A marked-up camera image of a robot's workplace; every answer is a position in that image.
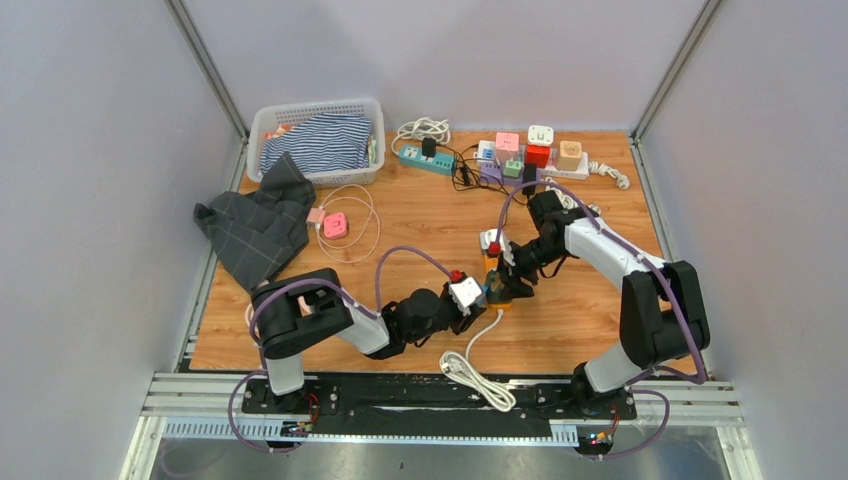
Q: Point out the purple power strip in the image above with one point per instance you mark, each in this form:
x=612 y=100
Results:
x=492 y=172

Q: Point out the teal power strip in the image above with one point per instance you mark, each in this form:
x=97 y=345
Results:
x=439 y=163

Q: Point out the tan cube socket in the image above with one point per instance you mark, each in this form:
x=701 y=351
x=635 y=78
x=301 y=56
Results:
x=570 y=155

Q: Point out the white long power strip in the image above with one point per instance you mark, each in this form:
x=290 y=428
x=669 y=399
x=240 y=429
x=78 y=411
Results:
x=550 y=170

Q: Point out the pink cube adapter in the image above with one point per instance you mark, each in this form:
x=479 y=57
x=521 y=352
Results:
x=335 y=226

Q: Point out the white plastic basket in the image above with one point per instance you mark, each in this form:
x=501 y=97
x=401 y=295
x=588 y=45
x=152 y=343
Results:
x=273 y=121

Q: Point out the red cube socket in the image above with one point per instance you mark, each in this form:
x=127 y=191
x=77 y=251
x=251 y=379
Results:
x=537 y=155

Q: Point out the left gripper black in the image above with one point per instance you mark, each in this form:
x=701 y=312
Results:
x=462 y=322

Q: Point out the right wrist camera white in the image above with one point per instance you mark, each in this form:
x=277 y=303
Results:
x=496 y=247

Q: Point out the black charger on teal strip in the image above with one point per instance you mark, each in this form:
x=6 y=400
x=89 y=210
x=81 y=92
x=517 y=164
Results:
x=428 y=147

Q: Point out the dark grey checked cloth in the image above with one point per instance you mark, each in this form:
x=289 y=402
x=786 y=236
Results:
x=256 y=235

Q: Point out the dark green cube socket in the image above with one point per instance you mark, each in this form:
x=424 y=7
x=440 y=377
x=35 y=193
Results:
x=494 y=288

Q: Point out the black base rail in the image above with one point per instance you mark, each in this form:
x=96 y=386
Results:
x=430 y=405

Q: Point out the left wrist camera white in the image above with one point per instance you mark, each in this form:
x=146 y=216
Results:
x=465 y=291

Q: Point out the light pink usb charger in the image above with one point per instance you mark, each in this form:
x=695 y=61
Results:
x=315 y=218

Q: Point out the green small adapter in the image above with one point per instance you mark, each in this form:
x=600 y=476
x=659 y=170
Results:
x=512 y=169

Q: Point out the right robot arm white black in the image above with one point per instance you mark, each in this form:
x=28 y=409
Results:
x=662 y=323

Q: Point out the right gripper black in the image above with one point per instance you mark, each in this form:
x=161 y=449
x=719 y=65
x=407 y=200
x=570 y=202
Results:
x=512 y=277

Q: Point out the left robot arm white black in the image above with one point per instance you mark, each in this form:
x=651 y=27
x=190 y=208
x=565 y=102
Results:
x=290 y=316

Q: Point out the pink cube socket back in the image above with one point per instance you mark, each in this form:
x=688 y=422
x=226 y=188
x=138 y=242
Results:
x=506 y=146

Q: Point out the white cube socket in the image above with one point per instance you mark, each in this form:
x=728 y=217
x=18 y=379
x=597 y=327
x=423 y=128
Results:
x=540 y=135

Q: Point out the black power adapter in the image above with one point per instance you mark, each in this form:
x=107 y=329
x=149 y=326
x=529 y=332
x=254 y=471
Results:
x=529 y=174

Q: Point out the blue white striped cloth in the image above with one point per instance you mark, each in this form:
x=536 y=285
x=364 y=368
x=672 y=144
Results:
x=326 y=142

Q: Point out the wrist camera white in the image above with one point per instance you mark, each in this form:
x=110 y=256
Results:
x=465 y=291
x=496 y=247

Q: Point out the orange power strip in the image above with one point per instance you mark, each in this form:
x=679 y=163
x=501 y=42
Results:
x=497 y=305

